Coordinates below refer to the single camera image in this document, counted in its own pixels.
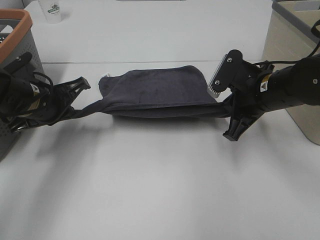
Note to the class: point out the beige bin with grey rim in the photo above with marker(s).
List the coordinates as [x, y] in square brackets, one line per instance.
[289, 38]

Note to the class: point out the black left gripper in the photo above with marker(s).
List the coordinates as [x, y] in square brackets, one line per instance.
[34, 103]

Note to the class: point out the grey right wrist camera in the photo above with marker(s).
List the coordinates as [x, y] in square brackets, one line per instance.
[225, 73]

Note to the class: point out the dark grey towel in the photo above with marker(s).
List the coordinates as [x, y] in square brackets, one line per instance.
[156, 94]

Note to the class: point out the grey basket with orange rim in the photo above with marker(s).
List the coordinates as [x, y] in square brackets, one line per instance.
[12, 45]

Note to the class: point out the white paper cup green logo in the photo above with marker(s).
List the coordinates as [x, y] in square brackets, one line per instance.
[51, 10]

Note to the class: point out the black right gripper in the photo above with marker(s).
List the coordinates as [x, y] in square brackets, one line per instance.
[246, 97]

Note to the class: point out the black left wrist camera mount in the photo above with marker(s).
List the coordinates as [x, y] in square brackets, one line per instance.
[19, 63]

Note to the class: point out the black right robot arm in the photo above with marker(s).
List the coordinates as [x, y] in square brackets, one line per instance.
[293, 85]

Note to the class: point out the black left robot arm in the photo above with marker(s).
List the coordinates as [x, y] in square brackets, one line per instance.
[4, 94]

